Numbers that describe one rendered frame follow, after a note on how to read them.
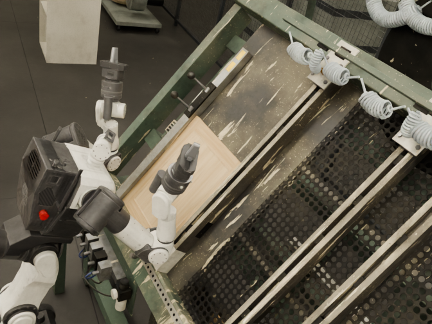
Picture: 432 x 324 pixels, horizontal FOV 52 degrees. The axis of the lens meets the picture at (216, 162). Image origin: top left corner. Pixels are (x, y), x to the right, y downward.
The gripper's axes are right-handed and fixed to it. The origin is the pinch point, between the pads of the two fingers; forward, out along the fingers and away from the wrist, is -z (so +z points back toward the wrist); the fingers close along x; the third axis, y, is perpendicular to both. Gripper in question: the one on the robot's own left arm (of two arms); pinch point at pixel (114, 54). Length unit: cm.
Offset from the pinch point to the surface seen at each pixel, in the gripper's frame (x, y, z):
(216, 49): 22, -57, -5
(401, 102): 113, -3, -4
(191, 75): 22.1, -29.8, 6.2
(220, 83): 34, -38, 8
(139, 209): 13, -11, 71
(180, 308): 55, 22, 89
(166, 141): 14.8, -26.7, 39.4
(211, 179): 47, -12, 46
